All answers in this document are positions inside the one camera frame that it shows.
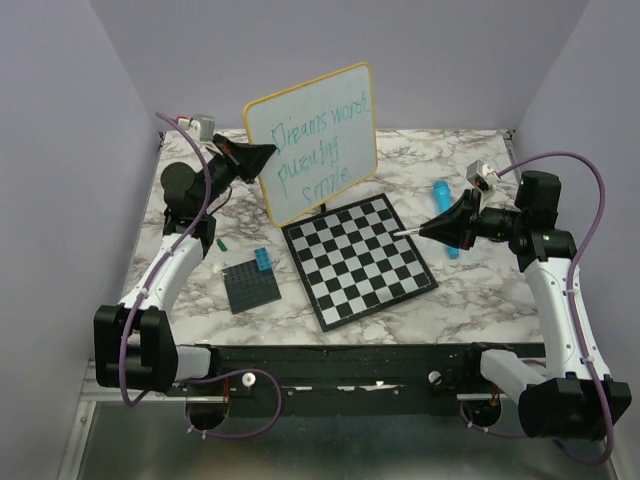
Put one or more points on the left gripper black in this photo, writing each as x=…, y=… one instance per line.
x=244, y=159

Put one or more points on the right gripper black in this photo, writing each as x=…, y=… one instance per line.
x=455, y=226

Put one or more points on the white whiteboard marker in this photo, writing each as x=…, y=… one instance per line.
x=408, y=232

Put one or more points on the yellow framed whiteboard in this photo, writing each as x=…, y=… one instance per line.
x=324, y=131

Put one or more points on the green marker cap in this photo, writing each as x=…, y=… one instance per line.
x=221, y=245

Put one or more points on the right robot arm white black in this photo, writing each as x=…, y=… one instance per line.
x=574, y=397

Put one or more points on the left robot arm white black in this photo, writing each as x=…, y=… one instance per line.
x=133, y=343

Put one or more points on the blue cylindrical eraser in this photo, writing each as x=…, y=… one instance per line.
x=443, y=199

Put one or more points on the blue lego brick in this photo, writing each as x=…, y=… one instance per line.
x=263, y=260

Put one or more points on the black white chessboard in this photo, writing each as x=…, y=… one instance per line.
x=351, y=263

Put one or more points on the dark grey lego baseplate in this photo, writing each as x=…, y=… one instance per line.
x=248, y=287

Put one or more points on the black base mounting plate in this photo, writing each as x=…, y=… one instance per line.
x=314, y=381

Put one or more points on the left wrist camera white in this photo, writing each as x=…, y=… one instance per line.
x=202, y=127

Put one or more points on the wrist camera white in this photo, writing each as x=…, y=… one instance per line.
x=482, y=177
x=202, y=127

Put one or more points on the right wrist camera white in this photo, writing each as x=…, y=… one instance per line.
x=482, y=177

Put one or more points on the aluminium rail frame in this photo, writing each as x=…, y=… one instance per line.
x=239, y=317

